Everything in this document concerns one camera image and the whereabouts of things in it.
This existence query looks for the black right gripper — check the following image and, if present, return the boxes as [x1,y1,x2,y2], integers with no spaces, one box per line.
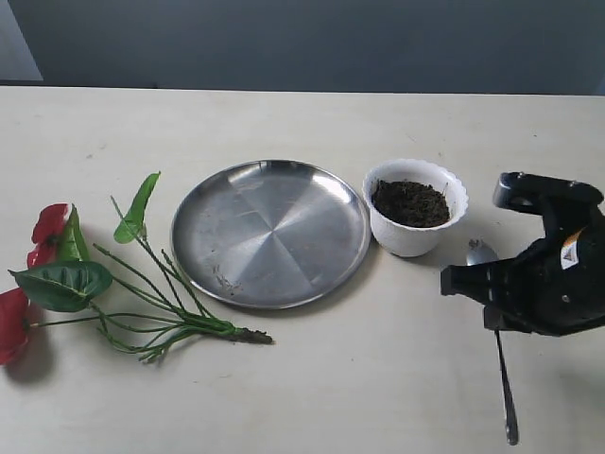
[440,225,604,337]

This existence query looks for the small steel spoon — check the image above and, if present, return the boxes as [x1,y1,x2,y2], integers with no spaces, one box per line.
[466,239,520,445]

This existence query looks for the artificial red anthurium flowers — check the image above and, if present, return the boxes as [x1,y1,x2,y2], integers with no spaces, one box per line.
[0,170,275,366]

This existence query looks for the white bowl with soil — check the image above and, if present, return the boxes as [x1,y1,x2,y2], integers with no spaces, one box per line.
[362,159,469,257]

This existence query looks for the dark soil in pot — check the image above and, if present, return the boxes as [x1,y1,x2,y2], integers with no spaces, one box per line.
[371,180,450,228]

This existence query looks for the round steel plate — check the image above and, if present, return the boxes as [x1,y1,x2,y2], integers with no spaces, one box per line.
[170,160,372,310]

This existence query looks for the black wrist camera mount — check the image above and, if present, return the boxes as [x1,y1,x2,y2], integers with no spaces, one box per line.
[493,172,604,238]

